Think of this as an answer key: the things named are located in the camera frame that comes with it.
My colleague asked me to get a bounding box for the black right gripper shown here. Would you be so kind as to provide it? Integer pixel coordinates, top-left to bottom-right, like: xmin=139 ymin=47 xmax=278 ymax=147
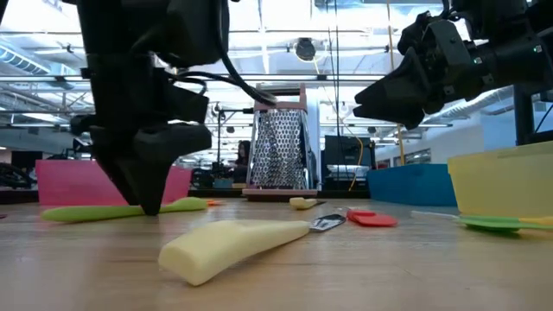
xmin=353 ymin=12 xmax=496 ymax=130

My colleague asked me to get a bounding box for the black tripod stand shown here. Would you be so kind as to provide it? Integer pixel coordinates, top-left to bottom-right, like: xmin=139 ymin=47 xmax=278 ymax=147
xmin=215 ymin=107 xmax=256 ymax=170

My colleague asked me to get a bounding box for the black background monitor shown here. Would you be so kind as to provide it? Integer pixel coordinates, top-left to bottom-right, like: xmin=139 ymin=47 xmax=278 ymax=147
xmin=10 ymin=150 xmax=38 ymax=169

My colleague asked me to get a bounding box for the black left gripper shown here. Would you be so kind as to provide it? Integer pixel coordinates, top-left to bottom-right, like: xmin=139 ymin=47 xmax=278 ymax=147
xmin=68 ymin=54 xmax=213 ymax=216

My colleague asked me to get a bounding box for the person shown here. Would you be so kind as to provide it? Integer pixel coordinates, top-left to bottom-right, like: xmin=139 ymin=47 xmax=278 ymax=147
xmin=232 ymin=139 xmax=252 ymax=185

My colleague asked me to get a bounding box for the red plastic bin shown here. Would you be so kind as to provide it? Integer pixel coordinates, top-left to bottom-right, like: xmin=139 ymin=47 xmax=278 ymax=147
xmin=35 ymin=158 xmax=194 ymax=207

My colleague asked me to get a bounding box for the cream handled table knife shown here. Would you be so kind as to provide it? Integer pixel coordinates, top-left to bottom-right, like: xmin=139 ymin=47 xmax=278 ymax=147
xmin=288 ymin=196 xmax=327 ymax=212
xmin=157 ymin=213 xmax=347 ymax=288

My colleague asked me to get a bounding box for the red silicone spatula clear handle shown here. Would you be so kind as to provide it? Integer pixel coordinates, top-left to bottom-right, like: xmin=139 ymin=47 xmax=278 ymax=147
xmin=345 ymin=208 xmax=399 ymax=229

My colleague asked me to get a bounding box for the blue plastic bin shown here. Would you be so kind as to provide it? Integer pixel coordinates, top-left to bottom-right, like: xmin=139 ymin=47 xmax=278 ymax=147
xmin=365 ymin=162 xmax=459 ymax=207

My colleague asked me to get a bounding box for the yellow plastic bin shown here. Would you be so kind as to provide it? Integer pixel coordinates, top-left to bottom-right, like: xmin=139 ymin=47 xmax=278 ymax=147
xmin=447 ymin=140 xmax=553 ymax=219

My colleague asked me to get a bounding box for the green silicone spoon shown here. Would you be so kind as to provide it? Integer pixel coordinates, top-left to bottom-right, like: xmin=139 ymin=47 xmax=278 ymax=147
xmin=41 ymin=196 xmax=209 ymax=225

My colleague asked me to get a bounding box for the thin yellow reel cable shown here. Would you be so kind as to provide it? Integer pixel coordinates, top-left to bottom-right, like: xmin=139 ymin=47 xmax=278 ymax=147
xmin=313 ymin=58 xmax=365 ymax=192

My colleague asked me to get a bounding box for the black ceiling cord reel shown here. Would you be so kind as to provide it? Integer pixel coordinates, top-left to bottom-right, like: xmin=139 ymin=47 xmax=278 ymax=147
xmin=295 ymin=37 xmax=317 ymax=62

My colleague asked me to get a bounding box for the green silicone spatula clear handle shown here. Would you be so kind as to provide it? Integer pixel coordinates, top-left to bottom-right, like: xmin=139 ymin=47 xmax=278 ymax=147
xmin=409 ymin=210 xmax=553 ymax=234

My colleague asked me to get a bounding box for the pink metal box grater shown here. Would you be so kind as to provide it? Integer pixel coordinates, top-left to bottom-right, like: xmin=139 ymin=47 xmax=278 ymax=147
xmin=241 ymin=83 xmax=320 ymax=203

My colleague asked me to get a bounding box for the black monitor stand post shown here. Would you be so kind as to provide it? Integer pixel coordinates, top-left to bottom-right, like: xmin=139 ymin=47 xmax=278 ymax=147
xmin=512 ymin=84 xmax=553 ymax=146

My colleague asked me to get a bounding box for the black hanging cable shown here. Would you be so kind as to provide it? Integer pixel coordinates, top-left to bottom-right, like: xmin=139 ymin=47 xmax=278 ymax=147
xmin=326 ymin=0 xmax=341 ymax=139

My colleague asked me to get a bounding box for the black background screen cart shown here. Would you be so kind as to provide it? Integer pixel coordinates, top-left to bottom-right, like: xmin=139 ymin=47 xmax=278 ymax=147
xmin=323 ymin=135 xmax=376 ymax=192

